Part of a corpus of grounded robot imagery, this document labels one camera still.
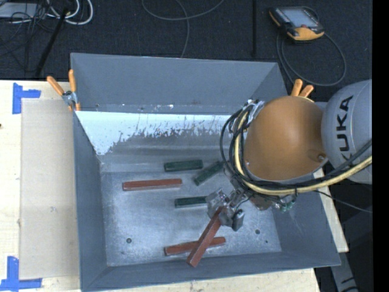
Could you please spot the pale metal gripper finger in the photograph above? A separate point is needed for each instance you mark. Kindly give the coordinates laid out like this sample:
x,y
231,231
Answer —
x,y
216,202
237,220

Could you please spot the red-brown block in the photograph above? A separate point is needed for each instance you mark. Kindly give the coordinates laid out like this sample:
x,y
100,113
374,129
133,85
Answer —
x,y
152,184
182,248
206,239

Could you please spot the dark green flat block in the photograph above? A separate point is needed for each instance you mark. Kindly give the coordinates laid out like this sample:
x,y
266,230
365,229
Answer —
x,y
183,165
190,202
208,173

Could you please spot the grey metal bin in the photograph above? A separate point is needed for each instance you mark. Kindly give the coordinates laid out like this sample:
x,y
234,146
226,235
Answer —
x,y
146,221

